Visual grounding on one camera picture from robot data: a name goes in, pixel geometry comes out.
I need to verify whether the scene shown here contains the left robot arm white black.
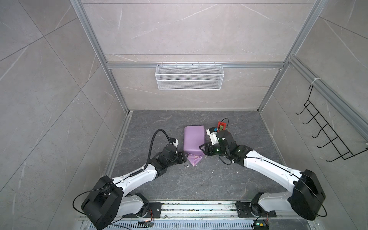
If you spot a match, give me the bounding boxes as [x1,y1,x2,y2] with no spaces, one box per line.
[80,143,188,230]

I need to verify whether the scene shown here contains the white wire mesh basket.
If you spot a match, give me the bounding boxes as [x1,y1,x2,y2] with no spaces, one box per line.
[155,64,225,91]

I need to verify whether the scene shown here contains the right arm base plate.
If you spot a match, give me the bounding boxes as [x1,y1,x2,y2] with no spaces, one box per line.
[235,201,277,218]

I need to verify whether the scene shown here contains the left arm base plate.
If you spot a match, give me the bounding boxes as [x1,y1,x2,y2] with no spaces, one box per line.
[136,202,163,219]

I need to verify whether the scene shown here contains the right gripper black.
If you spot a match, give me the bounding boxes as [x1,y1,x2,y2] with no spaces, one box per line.
[198,142,230,158]

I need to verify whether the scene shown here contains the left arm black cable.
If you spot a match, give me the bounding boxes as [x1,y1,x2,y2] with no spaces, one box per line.
[71,128,173,216]

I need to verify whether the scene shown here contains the aluminium rail base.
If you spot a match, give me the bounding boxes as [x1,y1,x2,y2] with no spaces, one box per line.
[77,200,321,230]

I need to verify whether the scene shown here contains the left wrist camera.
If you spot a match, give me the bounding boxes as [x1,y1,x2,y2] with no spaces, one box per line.
[169,137,179,146]

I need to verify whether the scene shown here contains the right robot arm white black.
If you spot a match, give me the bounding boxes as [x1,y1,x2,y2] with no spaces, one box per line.
[200,127,326,220]

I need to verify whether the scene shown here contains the pink wrapping paper sheet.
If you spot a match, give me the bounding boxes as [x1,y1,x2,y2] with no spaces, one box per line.
[184,126,205,166]

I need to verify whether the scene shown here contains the black wire hook rack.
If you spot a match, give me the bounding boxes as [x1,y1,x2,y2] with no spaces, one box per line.
[296,84,368,163]

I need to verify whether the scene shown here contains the red tape dispenser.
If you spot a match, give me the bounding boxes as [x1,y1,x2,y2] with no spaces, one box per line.
[217,121,227,131]

